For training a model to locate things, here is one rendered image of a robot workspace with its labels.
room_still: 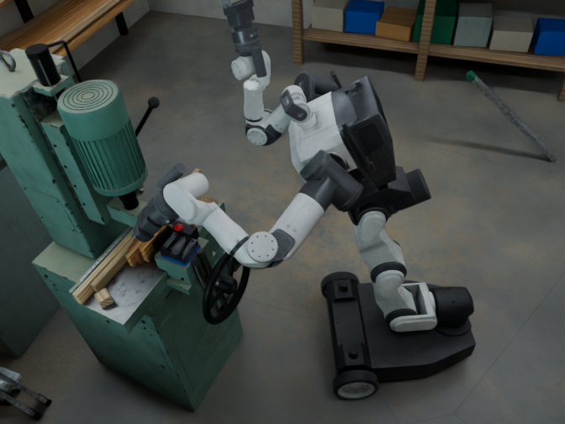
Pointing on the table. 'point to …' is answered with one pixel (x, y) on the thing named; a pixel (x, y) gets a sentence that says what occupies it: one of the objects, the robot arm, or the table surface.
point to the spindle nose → (129, 200)
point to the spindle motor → (103, 136)
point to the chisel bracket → (124, 211)
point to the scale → (105, 253)
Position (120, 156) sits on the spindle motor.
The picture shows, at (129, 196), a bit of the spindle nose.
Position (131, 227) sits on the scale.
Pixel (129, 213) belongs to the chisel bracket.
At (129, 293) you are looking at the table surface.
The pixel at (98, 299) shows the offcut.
